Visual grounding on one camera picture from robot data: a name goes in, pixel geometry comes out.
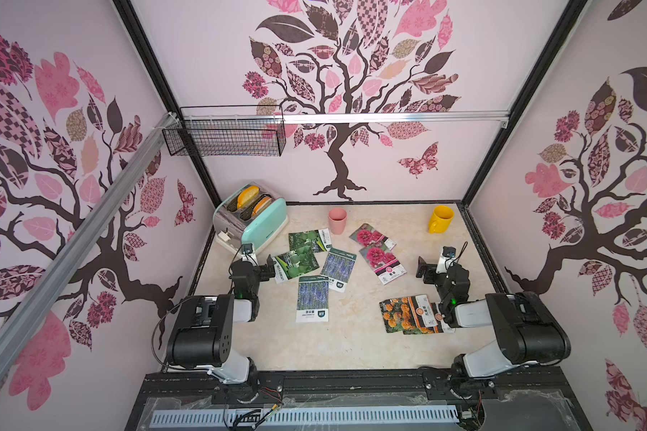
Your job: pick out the aluminium rail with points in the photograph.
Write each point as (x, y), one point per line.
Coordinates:
(32, 311)
(344, 118)

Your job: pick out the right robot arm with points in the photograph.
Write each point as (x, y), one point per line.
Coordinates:
(526, 333)

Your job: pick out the marigold seed packet left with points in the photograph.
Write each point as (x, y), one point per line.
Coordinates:
(396, 314)

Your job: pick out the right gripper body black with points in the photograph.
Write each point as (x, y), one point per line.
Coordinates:
(431, 270)

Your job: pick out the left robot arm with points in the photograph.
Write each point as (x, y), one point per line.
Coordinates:
(202, 337)

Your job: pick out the black wire basket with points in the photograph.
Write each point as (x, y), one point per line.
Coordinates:
(227, 130)

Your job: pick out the hollyhock seed packet front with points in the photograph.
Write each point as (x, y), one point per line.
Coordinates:
(383, 262)

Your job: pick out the white slotted cable duct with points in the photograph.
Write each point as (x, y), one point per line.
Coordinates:
(258, 419)

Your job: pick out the lavender seed packet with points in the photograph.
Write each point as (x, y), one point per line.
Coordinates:
(313, 295)
(338, 268)

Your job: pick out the green gourd packet front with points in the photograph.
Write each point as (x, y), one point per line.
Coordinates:
(294, 264)

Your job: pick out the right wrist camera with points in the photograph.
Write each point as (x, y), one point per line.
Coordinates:
(447, 256)

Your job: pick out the aluminium rail left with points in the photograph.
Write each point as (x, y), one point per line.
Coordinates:
(32, 311)

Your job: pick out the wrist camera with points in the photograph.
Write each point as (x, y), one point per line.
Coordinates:
(247, 253)
(447, 256)

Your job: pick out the green gourd packet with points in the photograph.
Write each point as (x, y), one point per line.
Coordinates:
(317, 240)
(294, 264)

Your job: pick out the marigold seed packet right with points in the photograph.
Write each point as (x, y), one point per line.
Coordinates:
(422, 317)

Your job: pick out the marigold seed packet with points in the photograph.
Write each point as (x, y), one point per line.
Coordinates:
(396, 314)
(422, 317)

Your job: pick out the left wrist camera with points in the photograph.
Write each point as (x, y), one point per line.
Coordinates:
(247, 253)

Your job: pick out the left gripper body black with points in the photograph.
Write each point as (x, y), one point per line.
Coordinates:
(254, 286)

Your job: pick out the hollyhock seed packet rear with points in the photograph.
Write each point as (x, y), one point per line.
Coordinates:
(367, 235)

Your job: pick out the pink cup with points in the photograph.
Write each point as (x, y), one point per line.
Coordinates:
(337, 218)

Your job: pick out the hollyhock seed packet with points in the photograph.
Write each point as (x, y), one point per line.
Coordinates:
(383, 262)
(367, 235)

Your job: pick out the aluminium rail rear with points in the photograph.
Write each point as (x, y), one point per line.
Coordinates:
(344, 118)

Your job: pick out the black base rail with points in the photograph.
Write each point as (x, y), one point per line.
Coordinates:
(435, 383)

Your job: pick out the yellow mug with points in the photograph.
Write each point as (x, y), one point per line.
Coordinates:
(441, 219)

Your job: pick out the mint green toaster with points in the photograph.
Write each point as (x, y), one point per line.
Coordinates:
(254, 215)

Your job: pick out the green gourd packet rear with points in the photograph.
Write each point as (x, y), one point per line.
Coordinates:
(317, 240)

